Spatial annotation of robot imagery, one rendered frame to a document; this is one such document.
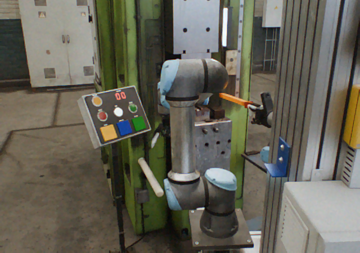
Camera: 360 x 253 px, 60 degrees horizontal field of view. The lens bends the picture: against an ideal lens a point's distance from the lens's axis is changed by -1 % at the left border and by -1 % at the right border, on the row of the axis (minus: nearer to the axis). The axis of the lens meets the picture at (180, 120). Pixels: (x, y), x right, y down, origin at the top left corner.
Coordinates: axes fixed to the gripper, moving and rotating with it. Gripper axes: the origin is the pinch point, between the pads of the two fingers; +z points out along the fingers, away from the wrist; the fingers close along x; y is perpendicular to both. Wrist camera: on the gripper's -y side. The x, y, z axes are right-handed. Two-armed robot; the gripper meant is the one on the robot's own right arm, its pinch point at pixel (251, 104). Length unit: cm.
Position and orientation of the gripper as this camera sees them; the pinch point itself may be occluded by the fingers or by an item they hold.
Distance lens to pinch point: 175.9
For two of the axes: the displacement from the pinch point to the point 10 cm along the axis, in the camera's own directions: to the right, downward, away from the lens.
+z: -3.4, -2.8, 9.0
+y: 0.3, 9.5, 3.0
